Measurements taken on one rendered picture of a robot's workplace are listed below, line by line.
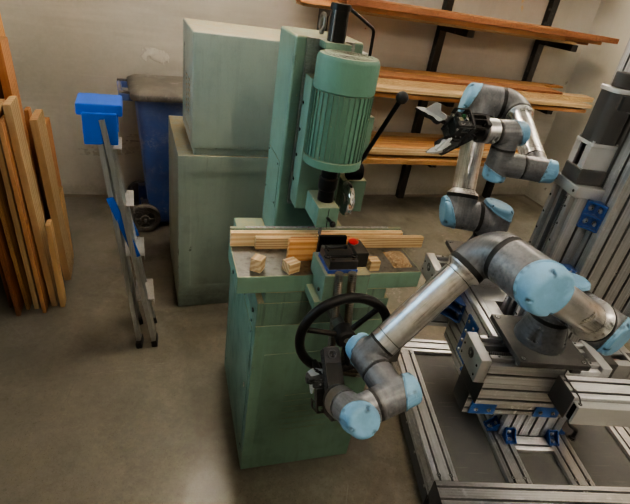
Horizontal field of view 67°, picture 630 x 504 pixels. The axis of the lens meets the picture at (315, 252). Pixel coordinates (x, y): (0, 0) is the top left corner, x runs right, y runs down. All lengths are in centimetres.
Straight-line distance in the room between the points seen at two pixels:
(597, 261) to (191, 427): 163
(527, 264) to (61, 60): 323
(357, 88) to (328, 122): 12
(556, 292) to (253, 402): 108
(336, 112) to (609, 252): 95
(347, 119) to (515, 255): 57
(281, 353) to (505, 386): 71
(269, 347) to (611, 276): 112
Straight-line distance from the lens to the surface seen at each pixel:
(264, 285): 143
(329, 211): 148
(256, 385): 170
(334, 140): 136
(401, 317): 115
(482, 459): 205
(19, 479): 214
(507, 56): 475
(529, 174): 164
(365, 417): 104
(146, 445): 213
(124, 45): 367
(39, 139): 268
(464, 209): 184
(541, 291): 107
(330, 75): 133
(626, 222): 170
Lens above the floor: 168
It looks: 30 degrees down
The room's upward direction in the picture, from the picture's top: 10 degrees clockwise
